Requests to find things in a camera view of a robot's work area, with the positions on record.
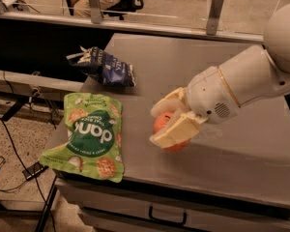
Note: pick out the grey cabinet drawer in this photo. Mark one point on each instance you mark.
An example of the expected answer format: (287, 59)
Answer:
(118, 210)

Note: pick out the metal railing post right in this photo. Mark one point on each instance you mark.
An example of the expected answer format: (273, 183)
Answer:
(213, 17)

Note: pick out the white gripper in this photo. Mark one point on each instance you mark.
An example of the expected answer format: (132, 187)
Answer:
(209, 94)

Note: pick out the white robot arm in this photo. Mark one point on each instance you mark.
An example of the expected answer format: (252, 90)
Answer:
(262, 71)

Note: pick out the black power adapter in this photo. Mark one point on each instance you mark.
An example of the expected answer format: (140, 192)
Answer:
(33, 171)

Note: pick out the blue chip bag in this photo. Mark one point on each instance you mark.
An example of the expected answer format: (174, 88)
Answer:
(103, 67)

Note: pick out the metal railing post left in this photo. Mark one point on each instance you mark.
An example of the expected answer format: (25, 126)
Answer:
(96, 12)

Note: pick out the black drawer handle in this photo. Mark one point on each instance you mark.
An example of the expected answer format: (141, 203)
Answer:
(166, 219)

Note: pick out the metal railing post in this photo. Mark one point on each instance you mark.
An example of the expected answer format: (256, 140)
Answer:
(96, 12)
(213, 17)

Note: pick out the red apple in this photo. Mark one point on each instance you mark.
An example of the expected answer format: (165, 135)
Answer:
(160, 123)

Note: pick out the green rice chip bag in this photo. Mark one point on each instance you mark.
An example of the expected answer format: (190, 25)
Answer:
(93, 150)

